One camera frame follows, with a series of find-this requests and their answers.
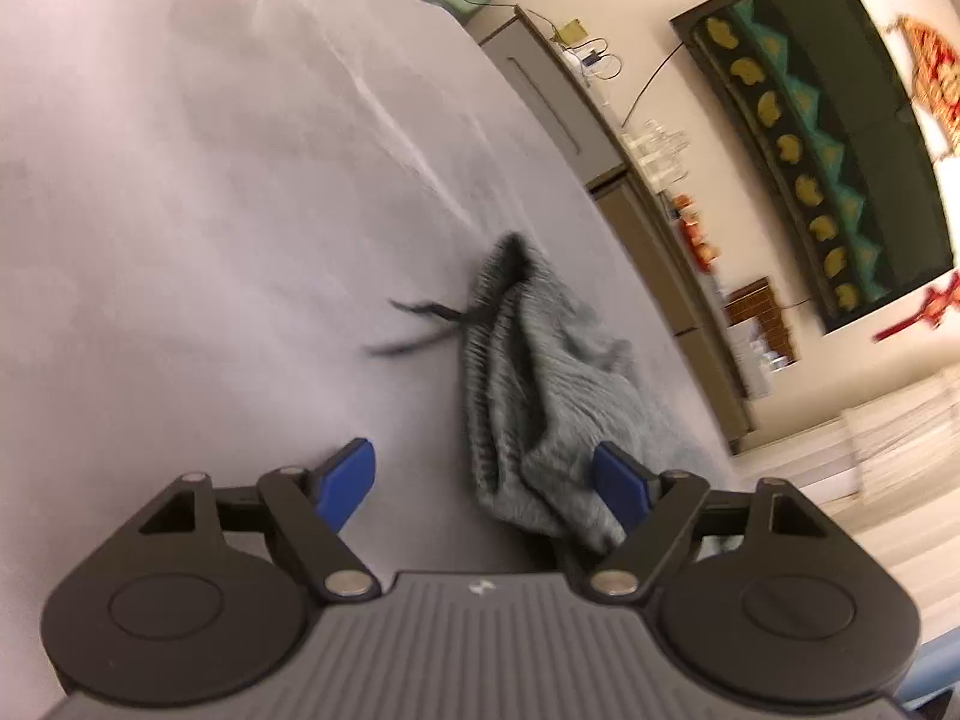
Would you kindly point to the grey organiser box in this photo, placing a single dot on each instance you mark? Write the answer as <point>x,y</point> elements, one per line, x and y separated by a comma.
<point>754,367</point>

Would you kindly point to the red knot wall ornament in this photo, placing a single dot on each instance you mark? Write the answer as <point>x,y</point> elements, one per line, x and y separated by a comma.
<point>926,311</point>

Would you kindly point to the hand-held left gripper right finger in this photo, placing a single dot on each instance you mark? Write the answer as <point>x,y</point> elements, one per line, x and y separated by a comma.
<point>621,484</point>

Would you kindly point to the red gold wall ornament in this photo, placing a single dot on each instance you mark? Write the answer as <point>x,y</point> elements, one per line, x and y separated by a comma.
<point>934,75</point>

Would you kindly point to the black television with patterned cover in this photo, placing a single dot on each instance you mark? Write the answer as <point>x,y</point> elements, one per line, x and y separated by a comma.
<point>847,135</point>

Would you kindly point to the red plate of fruit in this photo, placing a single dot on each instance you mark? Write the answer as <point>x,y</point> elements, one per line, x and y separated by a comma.
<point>694,232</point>

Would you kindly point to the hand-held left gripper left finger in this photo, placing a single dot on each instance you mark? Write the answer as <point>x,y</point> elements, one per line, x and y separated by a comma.
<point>346,484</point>

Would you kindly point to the light blue cloth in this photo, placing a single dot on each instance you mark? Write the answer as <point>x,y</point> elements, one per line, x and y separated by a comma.
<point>937,675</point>

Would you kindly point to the brown wooden grid board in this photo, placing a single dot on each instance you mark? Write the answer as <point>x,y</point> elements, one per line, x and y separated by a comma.
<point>772,315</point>

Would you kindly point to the cream sheer curtain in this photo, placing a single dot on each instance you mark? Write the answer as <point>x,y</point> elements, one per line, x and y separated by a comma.
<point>885,450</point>

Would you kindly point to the set of clear glass cups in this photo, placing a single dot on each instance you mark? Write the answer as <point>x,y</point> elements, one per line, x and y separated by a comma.
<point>656,150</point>

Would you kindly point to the small yellow box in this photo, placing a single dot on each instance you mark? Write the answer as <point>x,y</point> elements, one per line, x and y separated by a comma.
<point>570,31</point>

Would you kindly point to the grey brown sideboard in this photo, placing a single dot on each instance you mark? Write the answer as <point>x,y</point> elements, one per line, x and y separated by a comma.
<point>660,240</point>

